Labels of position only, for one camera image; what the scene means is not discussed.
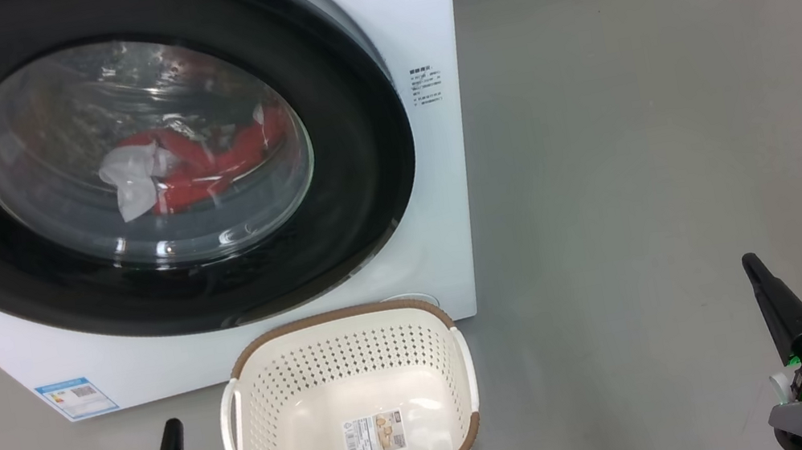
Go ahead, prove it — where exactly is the printed information label sticker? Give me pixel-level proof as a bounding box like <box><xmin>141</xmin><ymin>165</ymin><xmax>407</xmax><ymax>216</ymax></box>
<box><xmin>342</xmin><ymin>408</ymin><xmax>409</xmax><ymax>450</ymax></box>

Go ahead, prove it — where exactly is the white front-load washing machine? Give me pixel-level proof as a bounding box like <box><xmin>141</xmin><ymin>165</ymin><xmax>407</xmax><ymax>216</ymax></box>
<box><xmin>0</xmin><ymin>0</ymin><xmax>518</xmax><ymax>436</ymax></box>

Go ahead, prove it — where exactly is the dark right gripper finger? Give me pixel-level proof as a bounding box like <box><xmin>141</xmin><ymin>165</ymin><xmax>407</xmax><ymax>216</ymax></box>
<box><xmin>740</xmin><ymin>244</ymin><xmax>802</xmax><ymax>371</ymax></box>

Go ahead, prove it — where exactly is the red and white garment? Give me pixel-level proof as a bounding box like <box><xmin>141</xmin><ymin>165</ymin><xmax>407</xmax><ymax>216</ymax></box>
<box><xmin>92</xmin><ymin>100</ymin><xmax>303</xmax><ymax>226</ymax></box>

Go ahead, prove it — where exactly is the blue energy label sticker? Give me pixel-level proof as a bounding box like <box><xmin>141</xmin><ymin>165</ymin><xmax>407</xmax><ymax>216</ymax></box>
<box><xmin>34</xmin><ymin>372</ymin><xmax>121</xmax><ymax>427</ymax></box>

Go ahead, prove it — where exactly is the cream perforated basket brown rim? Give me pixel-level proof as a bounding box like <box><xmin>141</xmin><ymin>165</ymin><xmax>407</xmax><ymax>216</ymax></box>
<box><xmin>205</xmin><ymin>288</ymin><xmax>488</xmax><ymax>450</ymax></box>

